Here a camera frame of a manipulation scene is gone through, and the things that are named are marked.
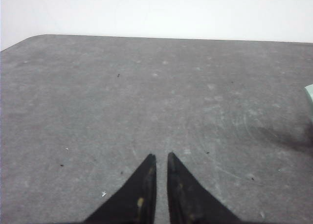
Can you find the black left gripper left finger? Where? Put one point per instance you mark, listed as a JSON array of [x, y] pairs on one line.
[[134, 202]]

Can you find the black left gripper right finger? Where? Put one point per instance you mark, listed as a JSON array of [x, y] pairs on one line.
[[189, 202]]

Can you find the black frying pan green handle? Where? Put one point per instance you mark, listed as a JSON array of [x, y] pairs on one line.
[[309, 95]]

